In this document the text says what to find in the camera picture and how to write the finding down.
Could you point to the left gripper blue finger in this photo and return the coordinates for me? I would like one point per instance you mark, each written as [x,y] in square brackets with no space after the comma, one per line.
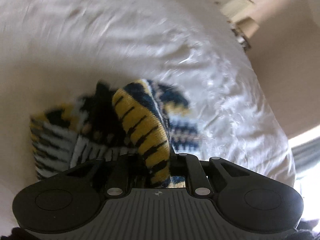
[195,178]

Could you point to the patterned navy yellow knit sweater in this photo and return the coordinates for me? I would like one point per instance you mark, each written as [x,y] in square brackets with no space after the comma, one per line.
[145,118]

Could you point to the right bedside table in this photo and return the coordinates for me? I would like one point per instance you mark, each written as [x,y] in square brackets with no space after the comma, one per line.
[237,11]

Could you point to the white bed duvet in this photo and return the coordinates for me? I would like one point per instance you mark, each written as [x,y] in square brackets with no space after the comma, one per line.
[55,50]

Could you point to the right bedside photo frame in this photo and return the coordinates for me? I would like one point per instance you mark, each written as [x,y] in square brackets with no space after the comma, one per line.
[241,38]

